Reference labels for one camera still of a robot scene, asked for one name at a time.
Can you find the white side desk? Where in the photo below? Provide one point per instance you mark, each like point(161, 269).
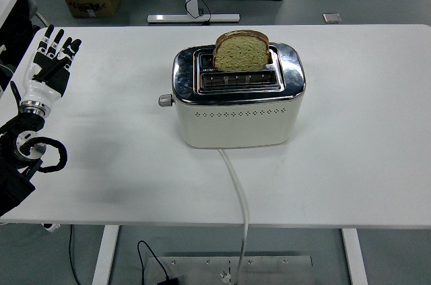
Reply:
point(5, 3)

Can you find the grey toaster lever knob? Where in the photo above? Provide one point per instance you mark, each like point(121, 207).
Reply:
point(165, 100)

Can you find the cream and chrome toaster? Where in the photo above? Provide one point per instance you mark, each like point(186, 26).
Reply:
point(235, 123)

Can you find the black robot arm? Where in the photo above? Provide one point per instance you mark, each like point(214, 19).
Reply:
point(13, 180)

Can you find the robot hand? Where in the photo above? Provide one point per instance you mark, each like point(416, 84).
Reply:
point(40, 88)

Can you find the white table leg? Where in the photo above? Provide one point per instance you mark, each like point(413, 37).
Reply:
point(104, 258)
point(355, 258)

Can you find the grey floor socket plate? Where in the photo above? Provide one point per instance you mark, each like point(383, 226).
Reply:
point(332, 17)

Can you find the small white clamp device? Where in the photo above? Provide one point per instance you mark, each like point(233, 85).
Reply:
point(51, 227)

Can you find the brown bread slice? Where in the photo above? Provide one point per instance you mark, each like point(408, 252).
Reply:
point(240, 54)

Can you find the brown cardboard box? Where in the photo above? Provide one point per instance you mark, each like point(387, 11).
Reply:
point(92, 3)

